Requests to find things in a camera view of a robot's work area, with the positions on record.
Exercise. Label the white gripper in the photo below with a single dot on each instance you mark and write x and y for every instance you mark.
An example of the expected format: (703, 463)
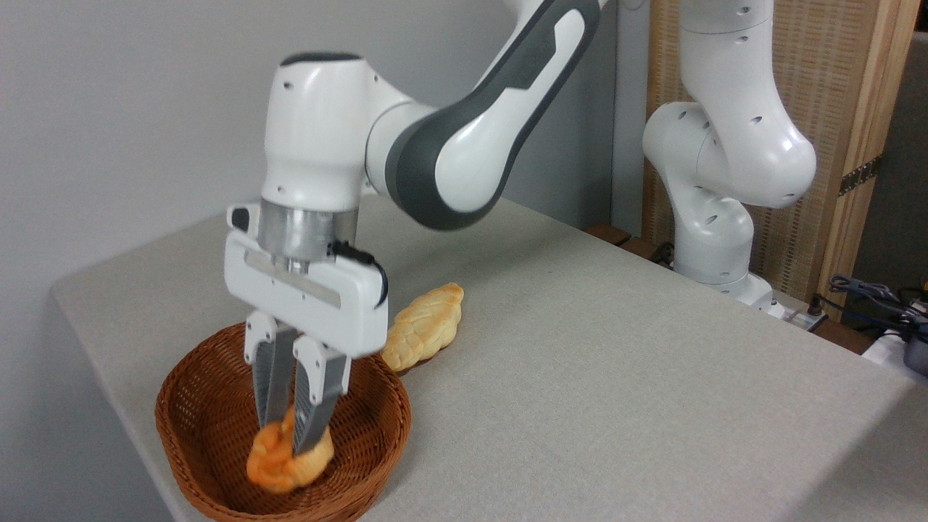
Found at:
(326, 304)

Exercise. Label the round orange bread roll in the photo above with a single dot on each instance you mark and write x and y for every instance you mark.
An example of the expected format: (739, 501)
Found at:
(279, 467)

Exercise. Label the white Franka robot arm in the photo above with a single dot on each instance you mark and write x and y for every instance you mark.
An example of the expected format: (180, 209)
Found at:
(471, 138)

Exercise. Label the long pale braided bread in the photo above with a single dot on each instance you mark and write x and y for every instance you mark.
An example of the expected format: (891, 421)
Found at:
(429, 322)

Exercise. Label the brown wicker basket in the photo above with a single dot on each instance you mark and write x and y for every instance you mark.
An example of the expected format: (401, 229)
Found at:
(210, 413)

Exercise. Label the white cloth-covered object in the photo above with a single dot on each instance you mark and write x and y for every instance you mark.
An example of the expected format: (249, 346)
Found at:
(884, 351)

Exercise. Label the metal screen hinge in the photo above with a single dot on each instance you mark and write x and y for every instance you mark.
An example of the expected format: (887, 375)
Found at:
(860, 175)

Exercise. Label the wooden rattan folding screen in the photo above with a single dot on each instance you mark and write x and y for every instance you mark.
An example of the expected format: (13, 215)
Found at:
(841, 80)

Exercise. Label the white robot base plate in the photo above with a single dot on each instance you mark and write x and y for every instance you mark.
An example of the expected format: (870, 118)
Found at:
(786, 308)

